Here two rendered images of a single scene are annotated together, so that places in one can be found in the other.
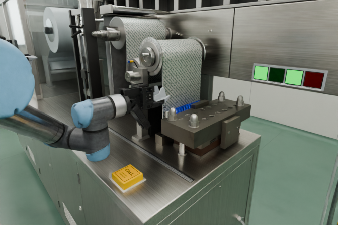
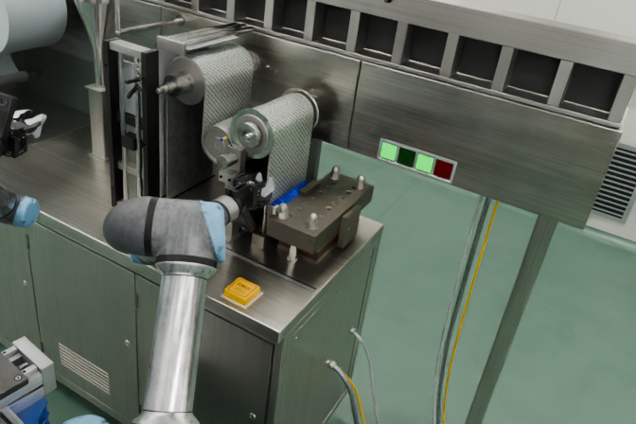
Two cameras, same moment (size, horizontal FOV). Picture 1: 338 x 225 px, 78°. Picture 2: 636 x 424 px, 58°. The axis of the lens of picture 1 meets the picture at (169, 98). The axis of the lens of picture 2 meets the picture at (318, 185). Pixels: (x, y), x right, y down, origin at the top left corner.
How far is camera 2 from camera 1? 0.95 m
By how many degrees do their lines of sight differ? 22
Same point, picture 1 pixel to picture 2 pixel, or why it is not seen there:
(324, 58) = (454, 148)
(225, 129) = (344, 226)
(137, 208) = (267, 321)
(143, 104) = (253, 203)
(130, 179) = (250, 293)
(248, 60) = (374, 132)
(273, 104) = not seen: hidden behind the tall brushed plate
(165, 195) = (291, 306)
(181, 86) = (287, 167)
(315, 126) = not seen: hidden behind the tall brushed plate
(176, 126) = (291, 227)
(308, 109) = not seen: hidden behind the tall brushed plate
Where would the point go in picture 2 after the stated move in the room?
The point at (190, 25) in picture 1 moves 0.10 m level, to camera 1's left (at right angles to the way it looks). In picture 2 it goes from (292, 61) to (262, 61)
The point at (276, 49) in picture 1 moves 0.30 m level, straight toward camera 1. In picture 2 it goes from (408, 127) to (404, 168)
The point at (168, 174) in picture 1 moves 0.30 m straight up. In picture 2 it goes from (285, 284) to (295, 191)
